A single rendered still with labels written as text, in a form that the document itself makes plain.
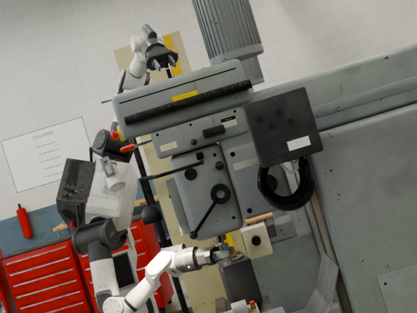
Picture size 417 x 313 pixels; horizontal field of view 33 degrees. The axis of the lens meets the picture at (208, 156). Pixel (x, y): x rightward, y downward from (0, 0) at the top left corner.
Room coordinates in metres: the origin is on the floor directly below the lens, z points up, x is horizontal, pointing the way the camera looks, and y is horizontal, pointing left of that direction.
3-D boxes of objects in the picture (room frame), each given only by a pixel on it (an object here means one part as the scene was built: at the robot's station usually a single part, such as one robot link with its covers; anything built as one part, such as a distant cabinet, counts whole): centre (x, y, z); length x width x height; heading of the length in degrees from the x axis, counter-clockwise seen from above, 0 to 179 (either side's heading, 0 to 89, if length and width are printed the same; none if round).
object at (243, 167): (2.55, -0.15, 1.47); 0.24 x 0.19 x 0.26; 0
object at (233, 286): (2.96, 0.03, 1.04); 0.22 x 0.12 x 0.20; 7
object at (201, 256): (2.59, 0.13, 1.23); 0.13 x 0.12 x 0.10; 157
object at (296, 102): (2.22, -0.25, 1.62); 0.20 x 0.09 x 0.21; 90
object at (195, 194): (2.55, 0.04, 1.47); 0.21 x 0.19 x 0.32; 0
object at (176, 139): (2.55, 0.00, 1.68); 0.34 x 0.24 x 0.10; 90
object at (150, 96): (2.56, 0.03, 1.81); 0.47 x 0.26 x 0.16; 90
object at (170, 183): (2.56, 0.16, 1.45); 0.04 x 0.04 x 0.21; 0
